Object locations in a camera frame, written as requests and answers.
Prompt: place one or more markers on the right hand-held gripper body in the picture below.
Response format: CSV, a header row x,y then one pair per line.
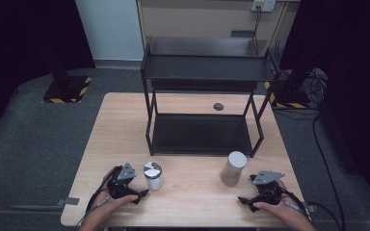
x,y
267,189

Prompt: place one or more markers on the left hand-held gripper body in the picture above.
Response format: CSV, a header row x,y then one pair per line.
x,y
122,183

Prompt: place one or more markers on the person's left hand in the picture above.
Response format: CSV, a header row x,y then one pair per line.
x,y
115,202

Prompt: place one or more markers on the person's right hand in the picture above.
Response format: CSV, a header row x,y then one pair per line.
x,y
282,210

